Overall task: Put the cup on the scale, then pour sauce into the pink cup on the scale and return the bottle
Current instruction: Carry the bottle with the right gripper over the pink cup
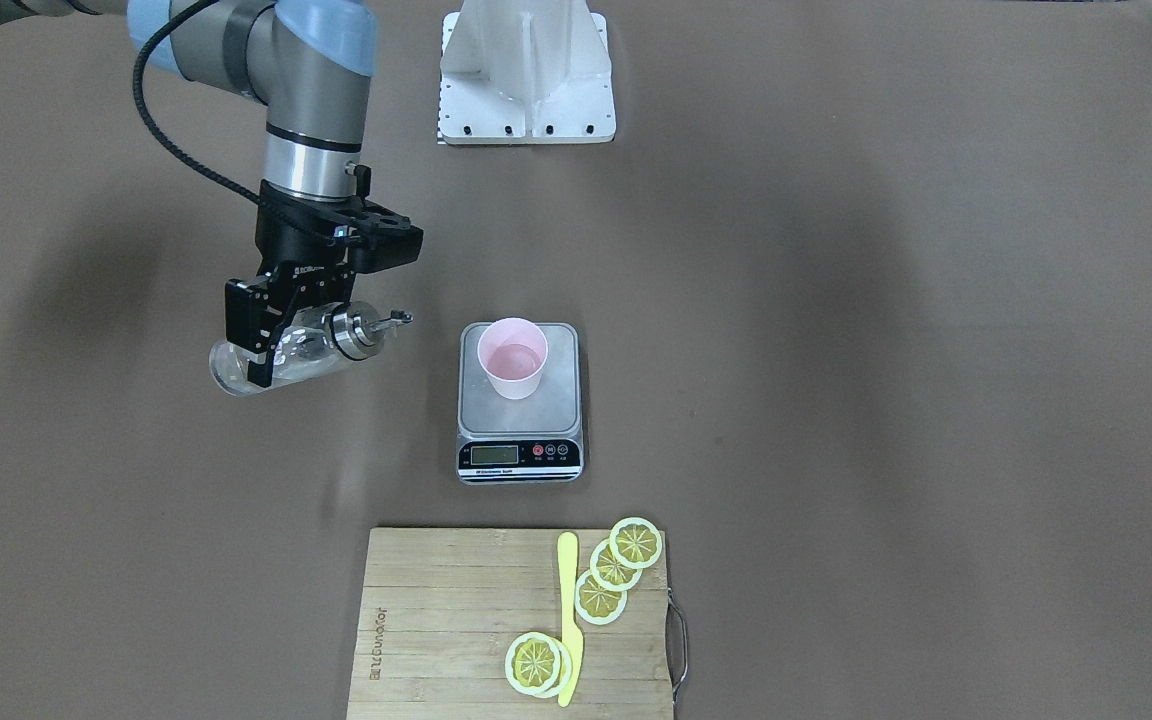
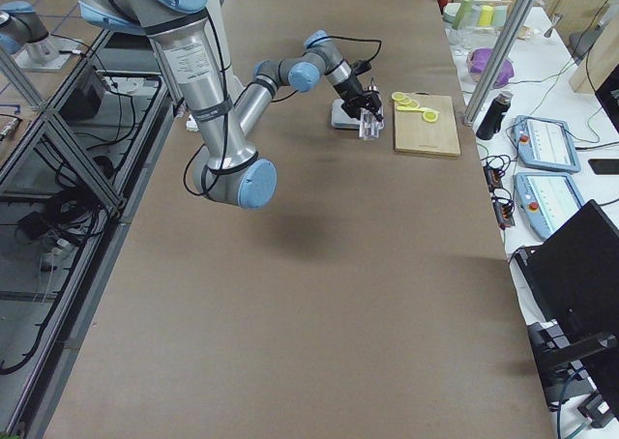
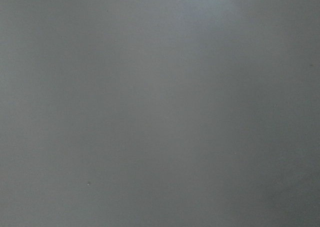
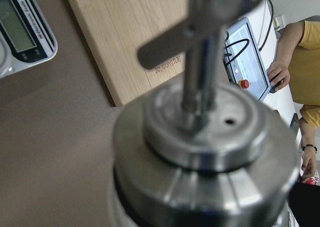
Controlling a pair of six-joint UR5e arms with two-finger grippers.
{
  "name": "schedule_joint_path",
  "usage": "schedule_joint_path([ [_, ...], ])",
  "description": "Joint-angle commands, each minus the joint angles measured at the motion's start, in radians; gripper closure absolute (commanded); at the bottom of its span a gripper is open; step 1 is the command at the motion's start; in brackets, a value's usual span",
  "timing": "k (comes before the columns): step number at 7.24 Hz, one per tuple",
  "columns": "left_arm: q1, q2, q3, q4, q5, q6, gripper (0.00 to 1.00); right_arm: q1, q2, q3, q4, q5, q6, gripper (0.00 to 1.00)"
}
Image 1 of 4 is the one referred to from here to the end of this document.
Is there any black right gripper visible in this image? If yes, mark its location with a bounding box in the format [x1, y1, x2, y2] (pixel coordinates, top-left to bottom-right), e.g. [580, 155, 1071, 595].
[223, 180, 425, 389]

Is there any glass sauce bottle steel spout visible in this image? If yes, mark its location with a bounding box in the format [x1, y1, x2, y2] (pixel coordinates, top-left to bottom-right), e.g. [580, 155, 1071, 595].
[209, 301, 414, 397]

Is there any pink plastic cup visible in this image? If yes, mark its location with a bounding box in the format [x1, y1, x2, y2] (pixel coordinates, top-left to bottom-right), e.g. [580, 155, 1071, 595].
[476, 316, 550, 400]

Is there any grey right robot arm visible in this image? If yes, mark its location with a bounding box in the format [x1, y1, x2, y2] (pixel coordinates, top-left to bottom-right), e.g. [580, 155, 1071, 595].
[0, 1, 424, 397]

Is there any silver digital kitchen scale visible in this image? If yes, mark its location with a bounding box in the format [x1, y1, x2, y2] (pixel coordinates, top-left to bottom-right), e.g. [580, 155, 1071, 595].
[456, 323, 586, 486]

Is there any yellow plastic knife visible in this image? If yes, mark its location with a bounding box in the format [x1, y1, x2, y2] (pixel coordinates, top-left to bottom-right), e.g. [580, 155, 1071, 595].
[556, 530, 584, 708]

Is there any lemon slice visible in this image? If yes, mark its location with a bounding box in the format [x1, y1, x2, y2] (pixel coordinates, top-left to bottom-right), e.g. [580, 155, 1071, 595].
[573, 571, 628, 626]
[608, 516, 666, 570]
[589, 539, 643, 593]
[535, 638, 573, 698]
[505, 632, 566, 698]

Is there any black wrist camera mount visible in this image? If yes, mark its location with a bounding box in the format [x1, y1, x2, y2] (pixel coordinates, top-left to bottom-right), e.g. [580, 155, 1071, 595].
[338, 161, 424, 274]

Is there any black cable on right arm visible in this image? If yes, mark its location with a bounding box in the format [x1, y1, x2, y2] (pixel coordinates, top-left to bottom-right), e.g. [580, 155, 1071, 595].
[132, 0, 267, 206]

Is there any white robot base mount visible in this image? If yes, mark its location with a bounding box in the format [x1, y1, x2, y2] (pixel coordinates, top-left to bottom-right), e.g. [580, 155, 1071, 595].
[435, 1, 617, 146]

